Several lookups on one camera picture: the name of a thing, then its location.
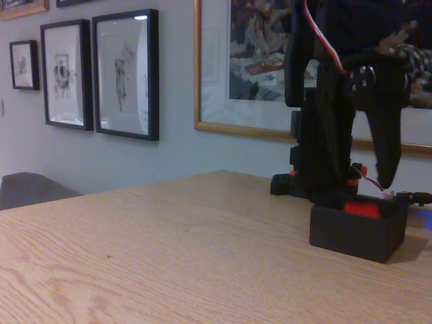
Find red cube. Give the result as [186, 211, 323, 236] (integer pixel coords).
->
[343, 200, 383, 219]

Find black box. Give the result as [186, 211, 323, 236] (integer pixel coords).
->
[308, 194, 409, 265]

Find orange black table clamp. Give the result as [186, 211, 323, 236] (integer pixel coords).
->
[345, 162, 369, 186]

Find large black framed drawing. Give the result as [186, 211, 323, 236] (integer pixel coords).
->
[91, 9, 160, 142]

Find medium black framed drawing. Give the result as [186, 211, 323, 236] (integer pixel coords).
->
[40, 19, 95, 132]

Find dark framed picture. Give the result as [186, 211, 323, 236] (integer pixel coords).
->
[55, 0, 102, 8]

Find small black framed picture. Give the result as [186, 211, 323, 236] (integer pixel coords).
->
[9, 39, 41, 91]

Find gold framed picture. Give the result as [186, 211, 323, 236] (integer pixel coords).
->
[0, 0, 51, 22]

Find red white base cable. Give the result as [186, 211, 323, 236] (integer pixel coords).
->
[354, 167, 386, 196]

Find red white black servo cable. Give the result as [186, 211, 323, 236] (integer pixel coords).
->
[301, 0, 350, 76]

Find black power plug cable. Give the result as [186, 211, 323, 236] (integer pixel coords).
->
[395, 190, 432, 207]

